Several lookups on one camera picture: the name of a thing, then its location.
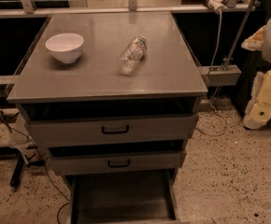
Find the clear plastic bottle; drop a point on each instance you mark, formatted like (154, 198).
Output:
(132, 55)

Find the grey bottom drawer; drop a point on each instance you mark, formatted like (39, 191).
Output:
(143, 197)

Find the grey drawer cabinet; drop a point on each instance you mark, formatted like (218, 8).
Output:
(167, 69)

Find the grey top drawer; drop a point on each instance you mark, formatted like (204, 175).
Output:
(109, 122)

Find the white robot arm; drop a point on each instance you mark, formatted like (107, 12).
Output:
(260, 41)

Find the grey metal side bracket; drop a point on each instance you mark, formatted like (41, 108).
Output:
(220, 78)

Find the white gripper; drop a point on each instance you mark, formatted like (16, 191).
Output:
(259, 108)

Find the grey middle drawer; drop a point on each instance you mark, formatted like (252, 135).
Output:
(113, 158)

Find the metal diagonal rod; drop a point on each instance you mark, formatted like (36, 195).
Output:
(227, 60)

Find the grey drawer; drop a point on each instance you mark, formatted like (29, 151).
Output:
(143, 197)
(113, 158)
(109, 122)

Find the black floor stand foot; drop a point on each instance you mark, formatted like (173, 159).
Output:
(16, 177)

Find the white ceramic bowl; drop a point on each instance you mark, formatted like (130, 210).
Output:
(65, 48)

